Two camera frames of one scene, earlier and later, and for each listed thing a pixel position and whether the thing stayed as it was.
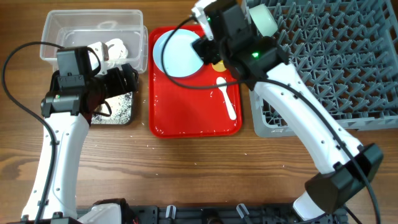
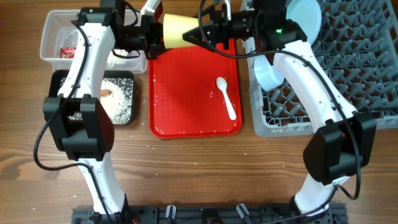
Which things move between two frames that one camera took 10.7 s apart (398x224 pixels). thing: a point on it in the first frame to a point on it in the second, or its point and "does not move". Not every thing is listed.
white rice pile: x=121 y=111 does not move
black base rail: x=217 y=213 does not move
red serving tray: x=190 y=113 does not move
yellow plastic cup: x=219 y=66 to x=174 y=26
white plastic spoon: x=231 y=109 does not move
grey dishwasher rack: x=346 y=51 does not move
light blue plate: x=181 y=58 to x=307 y=13
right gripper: x=203 y=48 to x=213 y=32
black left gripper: x=119 y=87 to x=152 y=37
